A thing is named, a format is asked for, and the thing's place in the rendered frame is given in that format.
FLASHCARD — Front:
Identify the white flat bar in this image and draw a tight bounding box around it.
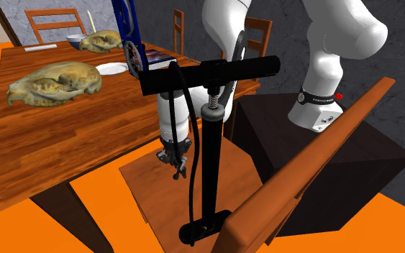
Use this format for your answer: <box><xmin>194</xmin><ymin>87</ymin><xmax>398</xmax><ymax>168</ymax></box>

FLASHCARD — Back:
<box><xmin>24</xmin><ymin>43</ymin><xmax>58</xmax><ymax>52</ymax></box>

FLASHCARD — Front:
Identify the cream candle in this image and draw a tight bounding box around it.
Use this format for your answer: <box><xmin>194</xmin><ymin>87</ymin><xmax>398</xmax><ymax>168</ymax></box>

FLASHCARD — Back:
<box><xmin>86</xmin><ymin>9</ymin><xmax>97</xmax><ymax>35</ymax></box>

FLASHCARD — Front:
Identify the dark book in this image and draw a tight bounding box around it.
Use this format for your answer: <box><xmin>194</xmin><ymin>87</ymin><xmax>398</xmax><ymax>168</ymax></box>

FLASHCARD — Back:
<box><xmin>144</xmin><ymin>49</ymin><xmax>179</xmax><ymax>72</ymax></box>

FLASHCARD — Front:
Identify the white and blue bowl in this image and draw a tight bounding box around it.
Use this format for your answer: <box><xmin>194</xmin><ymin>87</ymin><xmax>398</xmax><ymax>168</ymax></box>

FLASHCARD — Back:
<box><xmin>65</xmin><ymin>34</ymin><xmax>89</xmax><ymax>50</ymax></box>

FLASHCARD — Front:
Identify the blue upright device with wheel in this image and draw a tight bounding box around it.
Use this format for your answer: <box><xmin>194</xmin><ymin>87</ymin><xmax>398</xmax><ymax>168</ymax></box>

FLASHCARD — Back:
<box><xmin>111</xmin><ymin>0</ymin><xmax>151</xmax><ymax>80</ymax></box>

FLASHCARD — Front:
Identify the black floor pump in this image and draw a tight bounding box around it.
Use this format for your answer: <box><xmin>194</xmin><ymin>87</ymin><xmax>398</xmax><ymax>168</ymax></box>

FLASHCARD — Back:
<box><xmin>139</xmin><ymin>55</ymin><xmax>281</xmax><ymax>247</ymax></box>

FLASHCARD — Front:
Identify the wooden table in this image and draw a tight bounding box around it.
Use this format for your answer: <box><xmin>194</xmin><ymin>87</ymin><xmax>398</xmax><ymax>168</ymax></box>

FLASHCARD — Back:
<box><xmin>0</xmin><ymin>40</ymin><xmax>261</xmax><ymax>253</ymax></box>

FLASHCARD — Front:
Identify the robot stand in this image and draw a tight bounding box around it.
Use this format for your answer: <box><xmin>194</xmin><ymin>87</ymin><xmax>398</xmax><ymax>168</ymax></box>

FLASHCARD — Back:
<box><xmin>230</xmin><ymin>92</ymin><xmax>405</xmax><ymax>238</ymax></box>

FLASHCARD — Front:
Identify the large yellowish animal skull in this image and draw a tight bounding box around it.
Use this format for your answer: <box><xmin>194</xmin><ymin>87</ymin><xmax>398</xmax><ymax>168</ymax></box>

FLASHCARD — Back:
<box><xmin>6</xmin><ymin>61</ymin><xmax>103</xmax><ymax>108</ymax></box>

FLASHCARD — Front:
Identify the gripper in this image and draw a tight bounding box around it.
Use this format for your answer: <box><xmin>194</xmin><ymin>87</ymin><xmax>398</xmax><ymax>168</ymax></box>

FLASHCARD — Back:
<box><xmin>155</xmin><ymin>135</ymin><xmax>193</xmax><ymax>181</ymax></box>

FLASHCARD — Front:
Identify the small yellowish animal skull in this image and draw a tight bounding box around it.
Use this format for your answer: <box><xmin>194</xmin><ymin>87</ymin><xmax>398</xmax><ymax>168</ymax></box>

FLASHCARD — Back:
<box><xmin>78</xmin><ymin>29</ymin><xmax>124</xmax><ymax>55</ymax></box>

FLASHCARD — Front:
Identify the wooden chair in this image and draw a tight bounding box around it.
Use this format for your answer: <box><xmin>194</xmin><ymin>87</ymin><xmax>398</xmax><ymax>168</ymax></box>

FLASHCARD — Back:
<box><xmin>119</xmin><ymin>77</ymin><xmax>396</xmax><ymax>253</ymax></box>
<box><xmin>173</xmin><ymin>8</ymin><xmax>186</xmax><ymax>57</ymax></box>
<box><xmin>220</xmin><ymin>17</ymin><xmax>273</xmax><ymax>63</ymax></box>
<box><xmin>24</xmin><ymin>7</ymin><xmax>88</xmax><ymax>45</ymax></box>

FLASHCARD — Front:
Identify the white plate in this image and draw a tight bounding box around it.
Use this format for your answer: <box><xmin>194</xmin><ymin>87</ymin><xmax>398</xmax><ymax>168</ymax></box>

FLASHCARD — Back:
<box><xmin>95</xmin><ymin>62</ymin><xmax>129</xmax><ymax>76</ymax></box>

